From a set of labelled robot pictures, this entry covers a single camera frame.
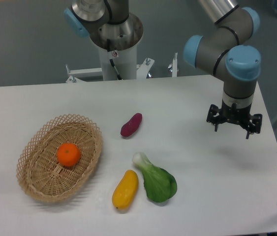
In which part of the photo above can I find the white bracket frame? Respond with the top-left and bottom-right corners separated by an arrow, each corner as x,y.
65,52 -> 179,83

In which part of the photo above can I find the yellow mango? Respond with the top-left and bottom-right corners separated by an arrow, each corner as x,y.
112,170 -> 139,210

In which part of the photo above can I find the purple sweet potato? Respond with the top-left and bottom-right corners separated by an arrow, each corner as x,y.
120,113 -> 143,137

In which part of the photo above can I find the woven wicker basket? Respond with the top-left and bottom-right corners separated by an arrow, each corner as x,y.
16,114 -> 103,203

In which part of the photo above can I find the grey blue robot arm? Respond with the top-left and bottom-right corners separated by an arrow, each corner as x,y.
64,0 -> 262,135

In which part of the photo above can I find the orange fruit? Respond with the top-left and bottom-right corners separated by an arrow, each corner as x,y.
57,143 -> 81,167

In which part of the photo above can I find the green bok choy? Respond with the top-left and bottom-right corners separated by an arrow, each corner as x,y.
132,152 -> 178,203

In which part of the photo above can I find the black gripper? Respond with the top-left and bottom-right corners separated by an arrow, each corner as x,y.
206,102 -> 263,139

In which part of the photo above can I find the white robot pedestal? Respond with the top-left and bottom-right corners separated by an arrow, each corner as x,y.
88,12 -> 144,81

